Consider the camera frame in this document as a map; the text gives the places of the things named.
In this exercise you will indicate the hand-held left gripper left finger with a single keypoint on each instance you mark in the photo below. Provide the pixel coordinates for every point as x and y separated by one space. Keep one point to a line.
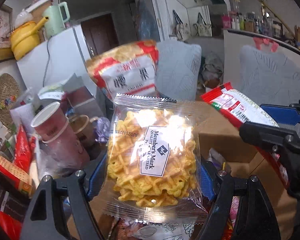
96 180

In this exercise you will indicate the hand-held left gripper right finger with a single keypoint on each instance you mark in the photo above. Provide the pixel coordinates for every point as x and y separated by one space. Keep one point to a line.
207 185

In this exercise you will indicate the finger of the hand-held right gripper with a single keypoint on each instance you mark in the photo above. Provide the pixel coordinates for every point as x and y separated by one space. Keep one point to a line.
282 115
265 135

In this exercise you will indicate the pink white red packet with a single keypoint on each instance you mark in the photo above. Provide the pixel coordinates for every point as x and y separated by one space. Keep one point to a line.
236 205

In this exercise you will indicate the clear waffle cookie packet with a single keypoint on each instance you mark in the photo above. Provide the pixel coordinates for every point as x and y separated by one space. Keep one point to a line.
150 155

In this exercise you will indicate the white grey-print snack packet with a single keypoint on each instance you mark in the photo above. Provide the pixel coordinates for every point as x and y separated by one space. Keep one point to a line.
170 232

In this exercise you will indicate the grey covered chair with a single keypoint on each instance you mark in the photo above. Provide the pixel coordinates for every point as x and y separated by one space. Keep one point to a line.
177 70
272 72

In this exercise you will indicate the purple plastic wrap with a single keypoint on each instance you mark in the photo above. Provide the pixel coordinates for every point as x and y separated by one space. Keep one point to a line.
101 130

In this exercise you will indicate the pink paper cup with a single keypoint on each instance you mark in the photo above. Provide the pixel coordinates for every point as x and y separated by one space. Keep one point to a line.
57 135

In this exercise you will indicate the pink paper bows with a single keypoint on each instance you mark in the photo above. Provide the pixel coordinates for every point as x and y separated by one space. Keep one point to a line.
265 42

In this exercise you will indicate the red standing packet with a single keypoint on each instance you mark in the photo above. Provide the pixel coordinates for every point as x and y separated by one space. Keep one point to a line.
22 147

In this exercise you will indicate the orange patterned box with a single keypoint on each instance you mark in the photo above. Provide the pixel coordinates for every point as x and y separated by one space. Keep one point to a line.
10 170

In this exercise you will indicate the black coffee bag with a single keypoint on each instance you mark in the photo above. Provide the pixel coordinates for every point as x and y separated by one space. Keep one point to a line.
2 200

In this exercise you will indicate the row of jars and bottles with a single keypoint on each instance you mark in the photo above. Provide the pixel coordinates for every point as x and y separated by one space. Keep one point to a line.
252 22

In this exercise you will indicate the red canister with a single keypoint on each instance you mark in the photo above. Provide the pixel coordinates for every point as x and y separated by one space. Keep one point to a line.
7 223

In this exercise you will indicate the large red white nut bag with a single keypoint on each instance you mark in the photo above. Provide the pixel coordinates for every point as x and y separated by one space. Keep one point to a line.
126 67

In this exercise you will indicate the canvas tote bag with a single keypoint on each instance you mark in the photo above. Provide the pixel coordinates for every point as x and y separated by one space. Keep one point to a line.
181 27
202 26

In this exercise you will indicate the round woven mat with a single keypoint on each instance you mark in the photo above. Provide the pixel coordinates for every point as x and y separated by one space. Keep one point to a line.
6 100

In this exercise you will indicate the white fridge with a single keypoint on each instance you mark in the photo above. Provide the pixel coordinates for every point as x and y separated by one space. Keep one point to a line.
57 55

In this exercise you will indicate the brown door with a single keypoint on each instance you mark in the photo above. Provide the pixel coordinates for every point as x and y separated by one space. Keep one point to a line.
100 35

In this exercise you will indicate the yellow pot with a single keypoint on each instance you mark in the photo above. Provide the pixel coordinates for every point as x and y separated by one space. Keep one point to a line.
23 40

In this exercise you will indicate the blue plastic sheet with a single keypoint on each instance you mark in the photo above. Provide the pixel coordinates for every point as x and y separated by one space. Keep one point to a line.
145 22

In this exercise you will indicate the green electric kettle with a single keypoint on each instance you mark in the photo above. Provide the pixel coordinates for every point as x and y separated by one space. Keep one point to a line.
55 20

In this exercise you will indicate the framed picture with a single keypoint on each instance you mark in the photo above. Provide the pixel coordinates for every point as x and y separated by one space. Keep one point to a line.
0 35

